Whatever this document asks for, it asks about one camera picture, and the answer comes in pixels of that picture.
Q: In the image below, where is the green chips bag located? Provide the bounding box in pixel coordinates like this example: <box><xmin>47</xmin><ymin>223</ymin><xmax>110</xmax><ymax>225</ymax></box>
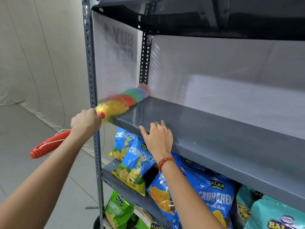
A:
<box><xmin>130</xmin><ymin>205</ymin><xmax>154</xmax><ymax>229</ymax></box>
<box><xmin>104</xmin><ymin>190</ymin><xmax>134</xmax><ymax>229</ymax></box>

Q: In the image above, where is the rainbow duster with red handle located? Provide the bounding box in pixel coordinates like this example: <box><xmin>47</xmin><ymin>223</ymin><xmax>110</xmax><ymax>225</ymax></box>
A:
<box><xmin>30</xmin><ymin>83</ymin><xmax>151</xmax><ymax>159</ymax></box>

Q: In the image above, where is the person's left hand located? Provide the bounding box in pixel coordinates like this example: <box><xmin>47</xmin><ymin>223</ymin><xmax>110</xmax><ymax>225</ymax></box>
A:
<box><xmin>71</xmin><ymin>108</ymin><xmax>102</xmax><ymax>137</ymax></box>

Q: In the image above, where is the red thread bracelet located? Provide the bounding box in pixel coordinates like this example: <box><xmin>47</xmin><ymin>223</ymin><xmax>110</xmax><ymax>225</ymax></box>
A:
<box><xmin>157</xmin><ymin>156</ymin><xmax>176</xmax><ymax>173</ymax></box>

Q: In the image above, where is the grey metal shelf rack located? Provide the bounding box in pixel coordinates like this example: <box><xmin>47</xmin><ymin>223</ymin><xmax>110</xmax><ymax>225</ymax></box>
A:
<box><xmin>81</xmin><ymin>0</ymin><xmax>305</xmax><ymax>229</ymax></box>

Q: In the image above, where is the person's right hand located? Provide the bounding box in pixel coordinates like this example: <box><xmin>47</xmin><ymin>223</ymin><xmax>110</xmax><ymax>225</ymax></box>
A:
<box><xmin>139</xmin><ymin>120</ymin><xmax>173</xmax><ymax>162</ymax></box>

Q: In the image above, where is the person's left forearm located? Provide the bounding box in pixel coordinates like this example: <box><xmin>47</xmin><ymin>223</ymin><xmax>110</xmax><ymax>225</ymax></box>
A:
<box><xmin>0</xmin><ymin>127</ymin><xmax>96</xmax><ymax>229</ymax></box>

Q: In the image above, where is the black round bin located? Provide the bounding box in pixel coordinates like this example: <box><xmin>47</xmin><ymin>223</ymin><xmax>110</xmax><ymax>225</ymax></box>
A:
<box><xmin>93</xmin><ymin>215</ymin><xmax>105</xmax><ymax>229</ymax></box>

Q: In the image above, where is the beige backdrop cloth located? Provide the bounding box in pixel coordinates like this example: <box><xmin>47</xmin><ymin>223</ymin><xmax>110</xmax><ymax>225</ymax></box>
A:
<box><xmin>0</xmin><ymin>0</ymin><xmax>100</xmax><ymax>150</ymax></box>

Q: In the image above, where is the plain white back panel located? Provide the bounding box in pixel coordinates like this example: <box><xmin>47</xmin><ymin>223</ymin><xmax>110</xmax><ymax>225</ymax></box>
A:
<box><xmin>147</xmin><ymin>35</ymin><xmax>305</xmax><ymax>140</ymax></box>

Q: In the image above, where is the translucent white printed side panel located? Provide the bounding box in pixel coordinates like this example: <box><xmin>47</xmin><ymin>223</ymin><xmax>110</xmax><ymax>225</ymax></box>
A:
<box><xmin>92</xmin><ymin>11</ymin><xmax>144</xmax><ymax>103</ymax></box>

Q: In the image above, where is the person's right forearm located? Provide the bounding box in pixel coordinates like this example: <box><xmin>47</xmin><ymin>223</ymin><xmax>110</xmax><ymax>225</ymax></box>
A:
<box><xmin>158</xmin><ymin>159</ymin><xmax>225</xmax><ymax>229</ymax></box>

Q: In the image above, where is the teal snack bag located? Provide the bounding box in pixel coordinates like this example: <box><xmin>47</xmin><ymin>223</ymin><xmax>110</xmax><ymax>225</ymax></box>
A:
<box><xmin>236</xmin><ymin>184</ymin><xmax>264</xmax><ymax>225</ymax></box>
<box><xmin>244</xmin><ymin>195</ymin><xmax>305</xmax><ymax>229</ymax></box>

